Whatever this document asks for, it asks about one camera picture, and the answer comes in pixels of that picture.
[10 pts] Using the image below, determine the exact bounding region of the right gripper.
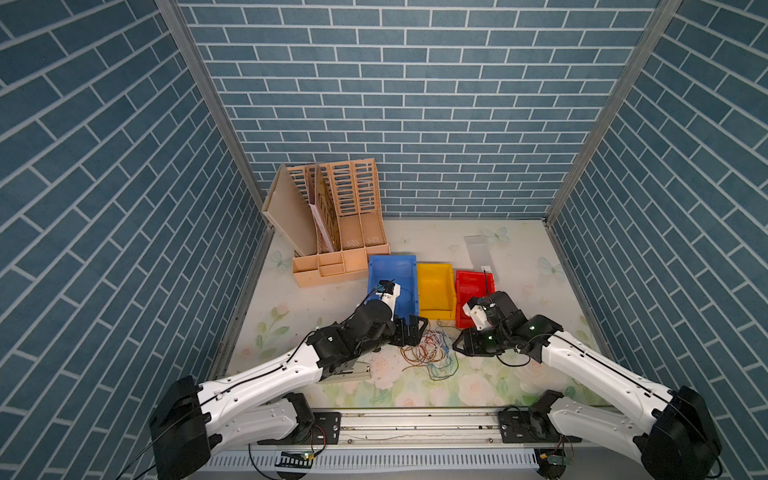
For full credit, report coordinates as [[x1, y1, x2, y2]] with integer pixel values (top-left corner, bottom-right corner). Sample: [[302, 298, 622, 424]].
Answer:
[[448, 324, 508, 355]]

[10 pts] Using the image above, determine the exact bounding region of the coloured cable pile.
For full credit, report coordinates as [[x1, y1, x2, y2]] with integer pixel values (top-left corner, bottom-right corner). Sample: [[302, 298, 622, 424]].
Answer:
[[398, 326, 460, 382]]

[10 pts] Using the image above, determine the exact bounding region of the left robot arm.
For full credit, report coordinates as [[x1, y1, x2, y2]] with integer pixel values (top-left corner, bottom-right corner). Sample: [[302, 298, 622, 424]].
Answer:
[[148, 294, 429, 479]]

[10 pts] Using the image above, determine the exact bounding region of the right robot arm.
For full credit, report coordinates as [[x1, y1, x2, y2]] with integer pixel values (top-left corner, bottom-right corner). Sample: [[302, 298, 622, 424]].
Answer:
[[453, 291, 724, 479]]

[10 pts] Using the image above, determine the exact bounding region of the yellow plastic bin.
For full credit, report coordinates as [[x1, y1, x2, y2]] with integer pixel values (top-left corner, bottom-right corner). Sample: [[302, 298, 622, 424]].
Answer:
[[417, 263, 457, 321]]

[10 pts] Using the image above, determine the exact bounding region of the blue plastic bin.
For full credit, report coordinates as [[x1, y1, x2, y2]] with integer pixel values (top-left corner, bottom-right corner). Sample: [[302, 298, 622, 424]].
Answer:
[[367, 255, 420, 319]]

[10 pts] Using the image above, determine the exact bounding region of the red plastic bin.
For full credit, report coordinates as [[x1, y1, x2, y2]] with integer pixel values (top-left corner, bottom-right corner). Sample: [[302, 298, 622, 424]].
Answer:
[[454, 270, 496, 330]]

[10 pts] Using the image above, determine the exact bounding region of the black grey stapler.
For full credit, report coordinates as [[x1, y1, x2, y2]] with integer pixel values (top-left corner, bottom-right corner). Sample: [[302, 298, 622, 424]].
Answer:
[[325, 362, 371, 383]]

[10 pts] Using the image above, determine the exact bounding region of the small green circuit board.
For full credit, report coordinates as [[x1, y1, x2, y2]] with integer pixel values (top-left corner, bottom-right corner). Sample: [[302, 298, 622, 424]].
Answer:
[[540, 453, 572, 468]]

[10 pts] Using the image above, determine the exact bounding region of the peach desk file organizer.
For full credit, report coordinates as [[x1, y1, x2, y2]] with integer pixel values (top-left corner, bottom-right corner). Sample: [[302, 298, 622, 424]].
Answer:
[[288, 159, 390, 288]]

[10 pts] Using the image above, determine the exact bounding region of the pink framed printed board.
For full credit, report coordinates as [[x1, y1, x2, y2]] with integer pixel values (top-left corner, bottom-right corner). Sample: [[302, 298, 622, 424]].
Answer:
[[307, 164, 338, 253]]

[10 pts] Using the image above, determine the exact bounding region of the beige folder board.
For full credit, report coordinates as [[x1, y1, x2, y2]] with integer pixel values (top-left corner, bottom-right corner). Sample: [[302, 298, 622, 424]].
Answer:
[[262, 165, 317, 256]]

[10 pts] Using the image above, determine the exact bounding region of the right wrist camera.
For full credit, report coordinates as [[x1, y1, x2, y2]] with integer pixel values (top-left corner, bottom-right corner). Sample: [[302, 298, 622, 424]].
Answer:
[[462, 303, 489, 331]]

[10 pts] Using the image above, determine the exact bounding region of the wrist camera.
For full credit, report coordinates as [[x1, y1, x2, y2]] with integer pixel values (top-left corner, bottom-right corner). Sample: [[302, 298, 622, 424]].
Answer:
[[462, 303, 489, 331], [376, 280, 401, 319]]

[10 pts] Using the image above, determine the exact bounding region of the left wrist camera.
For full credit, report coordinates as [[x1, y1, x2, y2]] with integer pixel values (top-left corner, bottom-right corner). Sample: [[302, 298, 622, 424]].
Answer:
[[376, 280, 401, 319]]

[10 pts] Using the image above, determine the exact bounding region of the aluminium mounting rail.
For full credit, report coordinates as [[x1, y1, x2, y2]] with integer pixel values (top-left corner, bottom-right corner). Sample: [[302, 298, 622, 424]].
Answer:
[[197, 405, 649, 480]]

